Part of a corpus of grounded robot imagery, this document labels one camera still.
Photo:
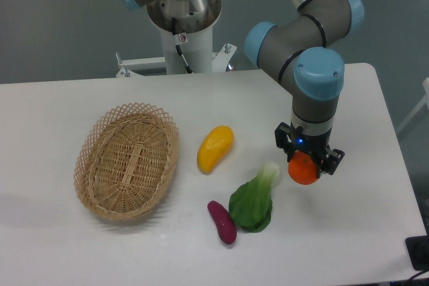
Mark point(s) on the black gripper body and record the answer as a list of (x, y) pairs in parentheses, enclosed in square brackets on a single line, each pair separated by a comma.
[(310, 138)]

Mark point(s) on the green bok choy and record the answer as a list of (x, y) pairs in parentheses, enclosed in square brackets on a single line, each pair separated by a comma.
[(250, 206)]

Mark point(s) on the orange fruit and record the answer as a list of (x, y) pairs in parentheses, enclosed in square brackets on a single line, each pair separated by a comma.
[(302, 169)]

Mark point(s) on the white frame at right edge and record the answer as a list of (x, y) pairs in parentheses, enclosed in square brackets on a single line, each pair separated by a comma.
[(417, 114)]

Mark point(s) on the black device at table edge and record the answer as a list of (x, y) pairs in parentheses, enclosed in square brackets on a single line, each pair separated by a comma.
[(417, 247)]

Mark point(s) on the woven wicker basket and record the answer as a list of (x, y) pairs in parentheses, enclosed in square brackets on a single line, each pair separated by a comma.
[(127, 162)]

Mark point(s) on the yellow mango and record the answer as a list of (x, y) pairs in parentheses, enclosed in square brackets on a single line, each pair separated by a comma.
[(214, 147)]

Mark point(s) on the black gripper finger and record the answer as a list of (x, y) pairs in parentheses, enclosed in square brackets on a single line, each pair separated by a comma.
[(283, 141), (328, 160)]

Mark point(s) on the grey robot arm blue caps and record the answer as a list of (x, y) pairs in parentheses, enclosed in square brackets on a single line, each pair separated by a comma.
[(297, 56)]

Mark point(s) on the purple sweet potato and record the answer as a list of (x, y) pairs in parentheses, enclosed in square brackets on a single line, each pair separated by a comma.
[(225, 226)]

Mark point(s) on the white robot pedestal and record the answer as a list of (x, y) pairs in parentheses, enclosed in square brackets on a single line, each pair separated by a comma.
[(186, 30)]

